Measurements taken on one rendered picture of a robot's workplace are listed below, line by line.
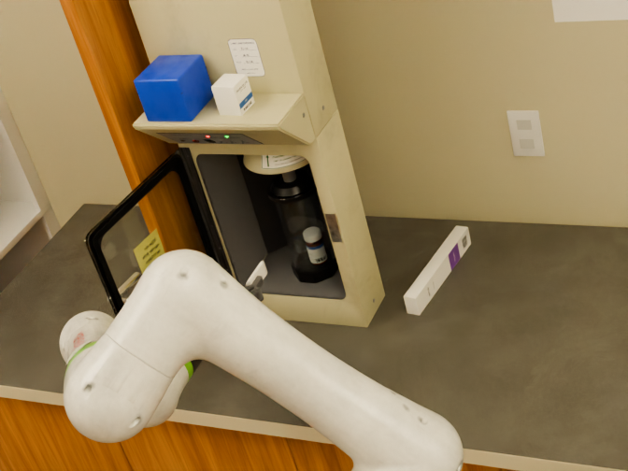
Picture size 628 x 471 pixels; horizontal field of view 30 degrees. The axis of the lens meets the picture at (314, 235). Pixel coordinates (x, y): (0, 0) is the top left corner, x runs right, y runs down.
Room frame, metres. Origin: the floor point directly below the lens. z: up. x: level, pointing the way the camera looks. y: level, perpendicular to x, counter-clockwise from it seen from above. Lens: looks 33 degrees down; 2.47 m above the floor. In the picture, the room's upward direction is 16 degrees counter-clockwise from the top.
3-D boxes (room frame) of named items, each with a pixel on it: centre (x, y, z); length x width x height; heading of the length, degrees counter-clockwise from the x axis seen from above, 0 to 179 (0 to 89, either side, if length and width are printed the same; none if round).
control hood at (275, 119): (2.00, 0.11, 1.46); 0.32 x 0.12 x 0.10; 58
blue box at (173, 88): (2.04, 0.18, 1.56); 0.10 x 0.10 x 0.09; 58
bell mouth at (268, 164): (2.12, 0.01, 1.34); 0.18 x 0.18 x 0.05
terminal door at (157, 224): (2.00, 0.31, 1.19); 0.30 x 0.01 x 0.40; 141
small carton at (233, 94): (1.97, 0.07, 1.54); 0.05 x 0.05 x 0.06; 54
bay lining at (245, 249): (2.15, 0.01, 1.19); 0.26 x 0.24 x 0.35; 58
